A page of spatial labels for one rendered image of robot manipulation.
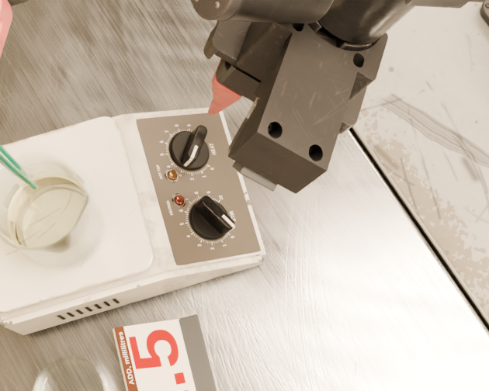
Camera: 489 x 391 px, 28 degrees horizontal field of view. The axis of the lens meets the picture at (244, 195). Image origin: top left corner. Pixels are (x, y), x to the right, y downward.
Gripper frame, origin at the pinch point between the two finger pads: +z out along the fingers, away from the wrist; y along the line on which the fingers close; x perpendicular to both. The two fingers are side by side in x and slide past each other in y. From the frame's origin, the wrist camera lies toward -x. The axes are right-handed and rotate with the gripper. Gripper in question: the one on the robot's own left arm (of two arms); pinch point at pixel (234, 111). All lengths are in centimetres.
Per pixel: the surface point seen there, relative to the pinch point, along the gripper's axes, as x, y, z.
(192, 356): -11.9, 7.4, 14.1
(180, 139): 1.0, -1.1, 8.0
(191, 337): -10.5, 6.8, 14.0
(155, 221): -5.9, -0.4, 8.4
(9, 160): -13.7, -12.0, -5.0
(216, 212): -4.0, 3.2, 6.6
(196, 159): -0.7, 0.4, 6.7
